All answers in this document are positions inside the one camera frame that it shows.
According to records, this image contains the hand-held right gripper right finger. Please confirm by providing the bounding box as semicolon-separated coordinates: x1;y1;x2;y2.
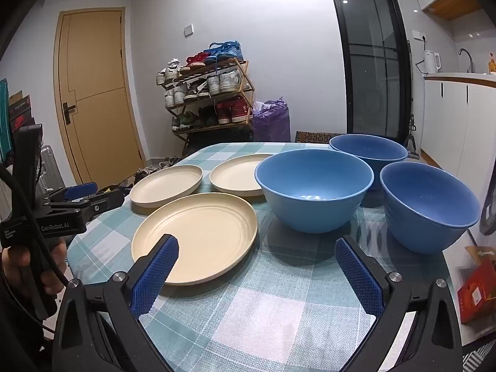
334;236;463;372

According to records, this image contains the wooden door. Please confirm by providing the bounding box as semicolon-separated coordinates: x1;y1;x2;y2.
54;7;146;190

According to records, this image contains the black framed glass door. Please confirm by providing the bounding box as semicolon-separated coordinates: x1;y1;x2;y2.
325;0;412;140

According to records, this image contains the black white striped rug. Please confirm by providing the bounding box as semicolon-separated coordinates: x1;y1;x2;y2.
461;341;496;372

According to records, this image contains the white kitchen cabinet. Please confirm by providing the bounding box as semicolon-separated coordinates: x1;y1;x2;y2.
420;73;496;218

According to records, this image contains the blue bowl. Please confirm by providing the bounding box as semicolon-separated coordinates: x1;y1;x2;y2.
329;134;409;202
255;149;375;234
379;162;482;254

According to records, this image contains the purple plastic bag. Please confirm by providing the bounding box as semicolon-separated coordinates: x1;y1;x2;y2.
252;98;291;143

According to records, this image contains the grey floor mop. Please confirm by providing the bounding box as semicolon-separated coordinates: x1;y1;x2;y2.
403;41;421;159

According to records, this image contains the pile of dark shoes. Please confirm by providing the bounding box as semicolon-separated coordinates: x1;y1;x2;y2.
99;156;183;194

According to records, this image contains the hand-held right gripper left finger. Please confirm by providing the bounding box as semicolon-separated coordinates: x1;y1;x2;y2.
52;233;181;372

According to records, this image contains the person's left hand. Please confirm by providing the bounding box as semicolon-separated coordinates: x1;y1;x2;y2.
0;240;67;299

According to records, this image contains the beige plate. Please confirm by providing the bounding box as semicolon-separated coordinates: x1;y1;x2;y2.
209;154;275;197
131;193;259;286
129;165;204;208

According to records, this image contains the wooden shoe rack with shoes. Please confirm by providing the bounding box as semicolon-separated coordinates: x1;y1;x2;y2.
156;41;252;132

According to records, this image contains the metal faucet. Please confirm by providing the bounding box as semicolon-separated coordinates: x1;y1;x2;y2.
458;48;475;73

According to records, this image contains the patterned cardboard box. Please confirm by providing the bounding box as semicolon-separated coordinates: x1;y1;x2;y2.
295;131;334;144

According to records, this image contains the stack of shoe boxes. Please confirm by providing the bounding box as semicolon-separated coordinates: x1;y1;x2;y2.
0;78;35;156

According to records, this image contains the red cardboard box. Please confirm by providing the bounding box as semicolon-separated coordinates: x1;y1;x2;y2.
457;246;496;324

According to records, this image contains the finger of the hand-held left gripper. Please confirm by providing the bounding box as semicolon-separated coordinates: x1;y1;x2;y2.
42;182;99;204
42;189;125;221

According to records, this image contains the white electric kettle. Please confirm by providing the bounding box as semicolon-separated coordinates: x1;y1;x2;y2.
422;50;442;75

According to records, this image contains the silver suitcase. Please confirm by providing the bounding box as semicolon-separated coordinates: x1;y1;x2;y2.
37;145;76;210

